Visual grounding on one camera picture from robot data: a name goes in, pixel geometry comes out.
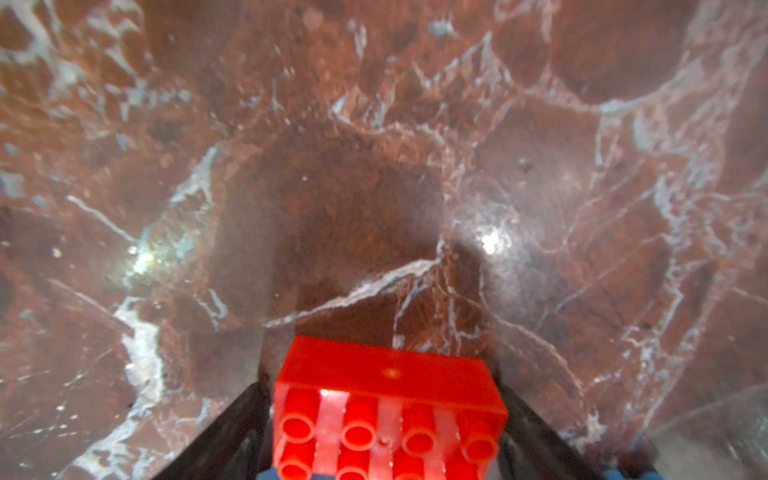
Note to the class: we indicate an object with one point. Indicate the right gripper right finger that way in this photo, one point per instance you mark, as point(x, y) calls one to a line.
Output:
point(530, 449)

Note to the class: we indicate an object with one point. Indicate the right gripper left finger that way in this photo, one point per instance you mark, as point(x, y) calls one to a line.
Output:
point(236, 445)

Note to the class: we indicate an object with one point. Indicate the red brick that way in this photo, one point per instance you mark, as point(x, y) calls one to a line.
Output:
point(352, 411)

